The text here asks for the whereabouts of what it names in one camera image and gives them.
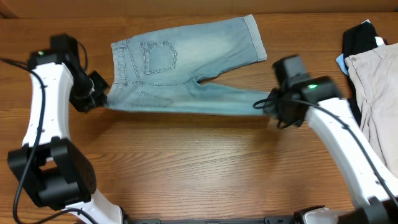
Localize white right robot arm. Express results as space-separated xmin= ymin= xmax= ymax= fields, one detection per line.
xmin=268 ymin=55 xmax=397 ymax=224

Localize black folded garment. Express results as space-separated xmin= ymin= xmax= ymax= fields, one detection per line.
xmin=342 ymin=20 xmax=389 ymax=124

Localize light blue denim shorts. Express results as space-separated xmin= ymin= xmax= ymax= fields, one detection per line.
xmin=106 ymin=15 xmax=267 ymax=116

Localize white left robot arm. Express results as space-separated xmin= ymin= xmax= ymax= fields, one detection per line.
xmin=7 ymin=34 xmax=128 ymax=224

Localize beige trousers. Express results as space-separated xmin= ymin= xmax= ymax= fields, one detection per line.
xmin=345 ymin=44 xmax=397 ymax=176

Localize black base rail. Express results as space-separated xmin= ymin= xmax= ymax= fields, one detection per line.
xmin=124 ymin=215 xmax=297 ymax=224

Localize light blue garment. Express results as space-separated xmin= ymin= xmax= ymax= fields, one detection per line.
xmin=335 ymin=54 xmax=349 ymax=77

